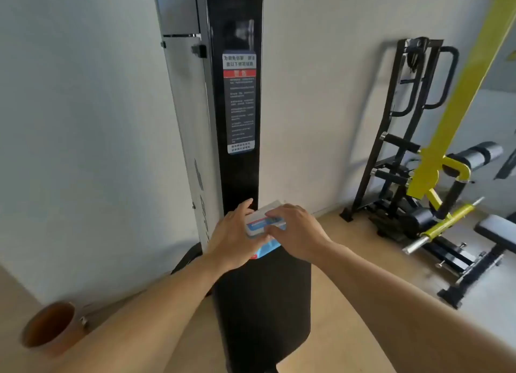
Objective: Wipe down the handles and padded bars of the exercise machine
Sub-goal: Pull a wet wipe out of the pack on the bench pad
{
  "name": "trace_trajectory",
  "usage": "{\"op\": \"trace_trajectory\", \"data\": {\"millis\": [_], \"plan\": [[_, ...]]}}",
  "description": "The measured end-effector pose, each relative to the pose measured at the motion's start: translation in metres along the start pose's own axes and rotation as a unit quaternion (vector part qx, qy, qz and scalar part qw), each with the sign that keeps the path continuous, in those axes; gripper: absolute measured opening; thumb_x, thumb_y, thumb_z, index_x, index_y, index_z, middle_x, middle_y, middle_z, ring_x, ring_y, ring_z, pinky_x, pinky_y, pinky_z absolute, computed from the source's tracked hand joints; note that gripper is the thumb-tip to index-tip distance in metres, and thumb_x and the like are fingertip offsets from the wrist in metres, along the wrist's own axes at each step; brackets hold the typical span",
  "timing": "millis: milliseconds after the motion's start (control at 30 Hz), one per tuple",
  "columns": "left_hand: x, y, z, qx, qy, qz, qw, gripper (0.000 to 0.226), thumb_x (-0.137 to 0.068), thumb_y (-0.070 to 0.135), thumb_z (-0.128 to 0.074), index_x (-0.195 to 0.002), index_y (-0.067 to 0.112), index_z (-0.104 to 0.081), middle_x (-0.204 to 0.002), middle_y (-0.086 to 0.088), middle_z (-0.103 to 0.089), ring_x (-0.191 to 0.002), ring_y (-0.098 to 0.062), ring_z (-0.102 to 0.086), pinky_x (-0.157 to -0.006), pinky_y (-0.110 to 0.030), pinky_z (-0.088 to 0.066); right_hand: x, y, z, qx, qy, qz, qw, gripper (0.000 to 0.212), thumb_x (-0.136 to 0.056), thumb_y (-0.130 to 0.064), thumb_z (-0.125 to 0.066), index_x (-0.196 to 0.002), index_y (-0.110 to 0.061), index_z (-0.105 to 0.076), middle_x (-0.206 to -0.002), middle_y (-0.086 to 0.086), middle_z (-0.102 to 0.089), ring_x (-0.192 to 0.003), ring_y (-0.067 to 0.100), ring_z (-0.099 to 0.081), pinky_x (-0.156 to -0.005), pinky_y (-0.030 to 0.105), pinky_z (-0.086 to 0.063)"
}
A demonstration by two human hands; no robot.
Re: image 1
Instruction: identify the person's right hand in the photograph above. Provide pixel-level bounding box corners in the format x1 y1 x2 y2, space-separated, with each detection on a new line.
264 203 335 264

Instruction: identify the person's left hand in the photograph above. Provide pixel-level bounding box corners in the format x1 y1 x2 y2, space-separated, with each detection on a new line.
204 198 271 273

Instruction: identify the white blue wet wipe pack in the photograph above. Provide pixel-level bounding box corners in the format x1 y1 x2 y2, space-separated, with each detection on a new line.
243 200 288 261

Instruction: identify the curved yellow black grip handle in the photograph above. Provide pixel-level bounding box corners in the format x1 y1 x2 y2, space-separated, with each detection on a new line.
433 155 472 220

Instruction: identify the yellow fitness equipment arm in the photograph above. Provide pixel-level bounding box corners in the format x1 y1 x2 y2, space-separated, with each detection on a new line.
406 0 516 200

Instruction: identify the person's left forearm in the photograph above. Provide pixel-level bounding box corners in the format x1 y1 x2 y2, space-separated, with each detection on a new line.
56 249 242 373

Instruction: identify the person's right forearm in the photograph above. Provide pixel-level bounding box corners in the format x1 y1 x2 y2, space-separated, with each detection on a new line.
314 239 516 373

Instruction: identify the black padded bench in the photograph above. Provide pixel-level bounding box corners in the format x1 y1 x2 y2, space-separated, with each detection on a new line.
211 246 312 373

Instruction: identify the small black foam roller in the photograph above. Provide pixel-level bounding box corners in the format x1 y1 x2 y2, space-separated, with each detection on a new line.
405 207 434 236

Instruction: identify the black red warning label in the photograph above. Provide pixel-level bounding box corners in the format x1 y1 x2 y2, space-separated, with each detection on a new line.
222 52 257 155

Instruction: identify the yellow leg developer bar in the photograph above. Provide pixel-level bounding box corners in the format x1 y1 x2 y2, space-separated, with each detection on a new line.
403 197 484 256

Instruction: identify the orange bucket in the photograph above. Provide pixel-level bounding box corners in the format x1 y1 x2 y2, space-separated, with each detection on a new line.
20 300 90 357

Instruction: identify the large black foam roller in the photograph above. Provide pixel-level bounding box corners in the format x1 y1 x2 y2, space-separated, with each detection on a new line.
447 141 504 172

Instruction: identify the grey padded seat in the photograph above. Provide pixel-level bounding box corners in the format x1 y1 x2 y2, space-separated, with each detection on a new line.
475 214 516 253

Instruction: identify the black cable machine tower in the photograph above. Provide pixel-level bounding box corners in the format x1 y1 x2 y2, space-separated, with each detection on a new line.
151 0 265 253

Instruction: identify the black metal rack frame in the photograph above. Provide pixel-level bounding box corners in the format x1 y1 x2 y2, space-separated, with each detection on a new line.
340 37 460 224

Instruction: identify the black bench base frame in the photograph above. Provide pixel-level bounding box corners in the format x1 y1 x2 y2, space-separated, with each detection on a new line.
370 199 507 310

